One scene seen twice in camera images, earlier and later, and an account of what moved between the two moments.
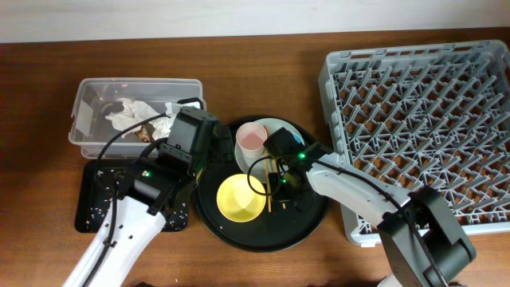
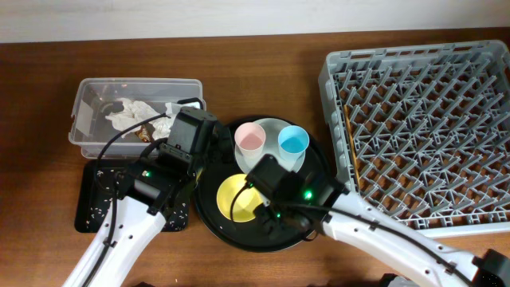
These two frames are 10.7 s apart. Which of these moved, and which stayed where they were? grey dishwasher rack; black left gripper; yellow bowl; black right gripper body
Moved: black right gripper body
Stayed: grey dishwasher rack; yellow bowl; black left gripper
